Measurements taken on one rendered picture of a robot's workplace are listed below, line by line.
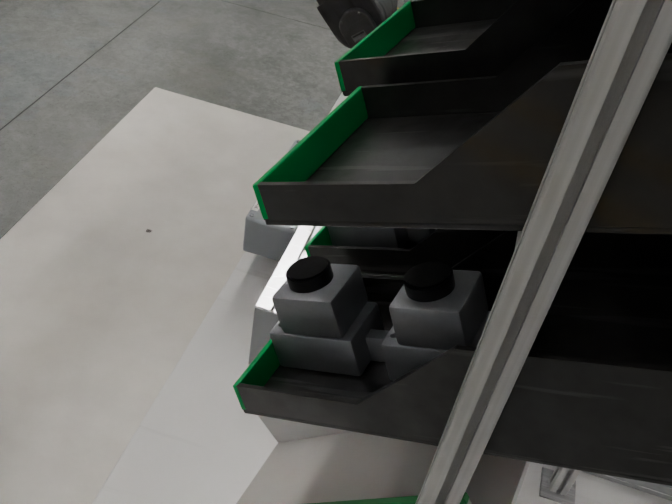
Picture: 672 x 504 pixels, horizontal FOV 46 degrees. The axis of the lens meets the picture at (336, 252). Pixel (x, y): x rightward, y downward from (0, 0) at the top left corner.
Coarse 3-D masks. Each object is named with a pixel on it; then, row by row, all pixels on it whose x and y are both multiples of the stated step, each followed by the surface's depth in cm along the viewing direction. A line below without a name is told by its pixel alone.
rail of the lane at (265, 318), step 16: (304, 240) 101; (288, 256) 98; (304, 256) 100; (272, 288) 93; (256, 304) 91; (272, 304) 91; (256, 320) 92; (272, 320) 91; (256, 336) 94; (256, 352) 95
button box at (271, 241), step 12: (252, 216) 103; (252, 228) 104; (264, 228) 103; (276, 228) 102; (288, 228) 102; (252, 240) 105; (264, 240) 104; (276, 240) 104; (288, 240) 103; (252, 252) 106; (264, 252) 106; (276, 252) 105
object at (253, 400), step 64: (576, 256) 49; (640, 256) 47; (384, 320) 56; (576, 320) 51; (640, 320) 49; (256, 384) 52; (320, 384) 52; (384, 384) 50; (448, 384) 42; (576, 384) 38; (640, 384) 36; (512, 448) 42; (576, 448) 40; (640, 448) 38
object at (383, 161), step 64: (512, 64) 44; (576, 64) 29; (320, 128) 45; (384, 128) 48; (448, 128) 46; (512, 128) 32; (640, 128) 30; (256, 192) 40; (320, 192) 38; (384, 192) 37; (448, 192) 35; (512, 192) 34; (640, 192) 31
